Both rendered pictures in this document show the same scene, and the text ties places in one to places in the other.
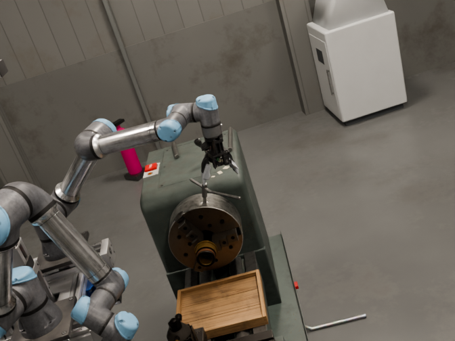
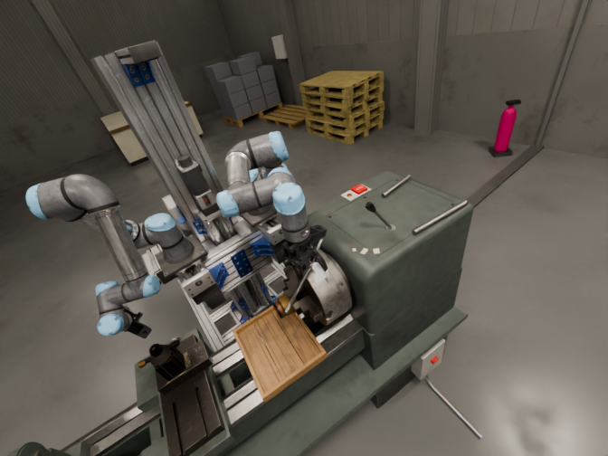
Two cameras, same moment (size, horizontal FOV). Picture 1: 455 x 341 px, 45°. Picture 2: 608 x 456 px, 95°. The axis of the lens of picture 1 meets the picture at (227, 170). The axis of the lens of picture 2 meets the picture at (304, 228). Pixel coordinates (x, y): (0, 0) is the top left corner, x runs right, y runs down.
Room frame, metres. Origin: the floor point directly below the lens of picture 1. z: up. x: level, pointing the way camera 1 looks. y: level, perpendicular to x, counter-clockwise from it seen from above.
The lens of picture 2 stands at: (1.68, -0.54, 2.02)
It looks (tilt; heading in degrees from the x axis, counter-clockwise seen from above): 38 degrees down; 63
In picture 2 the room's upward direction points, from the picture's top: 15 degrees counter-clockwise
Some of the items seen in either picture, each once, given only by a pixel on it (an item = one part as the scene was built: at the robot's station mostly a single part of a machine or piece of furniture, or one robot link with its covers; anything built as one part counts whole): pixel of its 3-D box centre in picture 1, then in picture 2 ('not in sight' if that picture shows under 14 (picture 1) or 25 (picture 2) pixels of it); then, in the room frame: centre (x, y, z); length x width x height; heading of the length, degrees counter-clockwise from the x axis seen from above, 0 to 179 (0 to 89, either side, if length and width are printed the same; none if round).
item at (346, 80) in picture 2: not in sight; (341, 105); (5.20, 3.59, 0.46); 1.31 x 0.90 x 0.93; 91
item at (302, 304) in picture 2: (226, 237); (312, 309); (1.95, 0.09, 1.08); 0.12 x 0.11 x 0.05; 85
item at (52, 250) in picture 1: (56, 241); (257, 201); (2.13, 0.80, 1.21); 0.15 x 0.15 x 0.10
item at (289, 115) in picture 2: not in sight; (291, 116); (5.14, 5.34, 0.06); 1.38 x 0.95 x 0.13; 91
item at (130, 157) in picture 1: (127, 149); (506, 128); (5.55, 0.95, 0.33); 0.29 x 0.28 x 0.66; 1
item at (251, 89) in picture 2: not in sight; (245, 89); (4.83, 6.76, 0.67); 1.35 x 0.91 x 1.34; 1
